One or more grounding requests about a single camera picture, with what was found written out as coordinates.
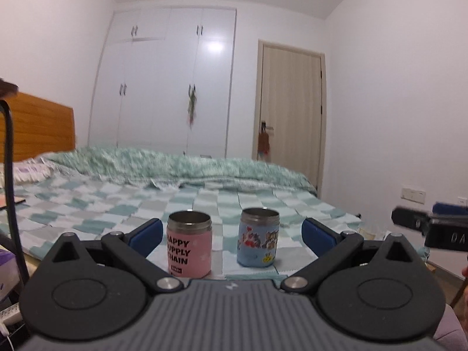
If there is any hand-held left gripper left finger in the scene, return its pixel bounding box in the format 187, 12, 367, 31
43, 218, 184, 295

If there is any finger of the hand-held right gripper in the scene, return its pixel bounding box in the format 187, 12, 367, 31
391, 207, 431, 235
432, 201, 468, 218

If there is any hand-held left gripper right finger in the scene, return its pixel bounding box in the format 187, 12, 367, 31
280, 217, 422, 295

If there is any pink steel cup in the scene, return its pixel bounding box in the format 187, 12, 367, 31
166, 210, 213, 278

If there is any blue cartoon steel cup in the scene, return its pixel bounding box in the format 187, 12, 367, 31
236, 208, 281, 268

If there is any checkered green bed sheet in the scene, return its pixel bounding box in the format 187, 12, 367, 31
0, 170, 362, 276

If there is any green patterned quilt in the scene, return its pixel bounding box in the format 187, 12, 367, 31
40, 146, 318, 195

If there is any person's pink trouser leg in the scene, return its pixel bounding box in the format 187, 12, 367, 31
433, 303, 466, 351

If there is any brown hanging door ornament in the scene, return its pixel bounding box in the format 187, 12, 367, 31
257, 121, 272, 162

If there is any beige wooden door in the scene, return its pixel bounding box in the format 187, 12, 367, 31
252, 39, 327, 198

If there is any purple white pillow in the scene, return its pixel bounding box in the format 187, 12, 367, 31
13, 156, 55, 184

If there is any green hanging wardrobe ornament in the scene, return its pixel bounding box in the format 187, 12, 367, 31
186, 85, 198, 129

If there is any black curved tube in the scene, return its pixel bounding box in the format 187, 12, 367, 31
0, 100, 30, 286

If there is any purple box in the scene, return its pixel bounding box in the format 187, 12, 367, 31
0, 248, 20, 302

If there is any wooden headboard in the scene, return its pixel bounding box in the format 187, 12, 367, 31
0, 91, 76, 163

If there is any white wardrobe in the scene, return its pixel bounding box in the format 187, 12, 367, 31
87, 7, 238, 159

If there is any white power strip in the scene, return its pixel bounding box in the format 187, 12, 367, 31
0, 303, 23, 327

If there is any cream wall switch plate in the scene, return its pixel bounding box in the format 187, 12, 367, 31
401, 186, 427, 205

